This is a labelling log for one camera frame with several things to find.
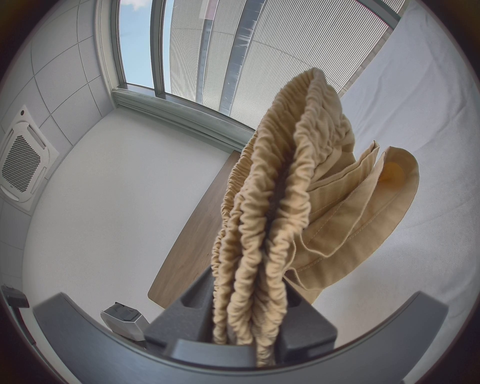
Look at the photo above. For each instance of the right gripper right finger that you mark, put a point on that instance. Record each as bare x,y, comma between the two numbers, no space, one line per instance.
311,333

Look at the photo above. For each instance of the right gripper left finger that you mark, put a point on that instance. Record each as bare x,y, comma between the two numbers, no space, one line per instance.
176,322

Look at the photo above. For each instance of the tan shorts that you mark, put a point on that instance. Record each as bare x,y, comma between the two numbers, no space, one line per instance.
270,210

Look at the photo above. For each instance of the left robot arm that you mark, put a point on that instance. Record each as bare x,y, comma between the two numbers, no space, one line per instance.
123,320

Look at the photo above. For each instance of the bed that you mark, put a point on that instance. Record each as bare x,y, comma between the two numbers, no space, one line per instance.
431,131

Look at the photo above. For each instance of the blue-green curtain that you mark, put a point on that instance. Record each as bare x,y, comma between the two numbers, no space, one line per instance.
180,116

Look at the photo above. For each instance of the white ceiling air conditioner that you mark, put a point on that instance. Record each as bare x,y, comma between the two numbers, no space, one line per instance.
22,161

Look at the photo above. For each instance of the window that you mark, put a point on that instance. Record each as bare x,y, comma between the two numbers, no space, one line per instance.
232,48

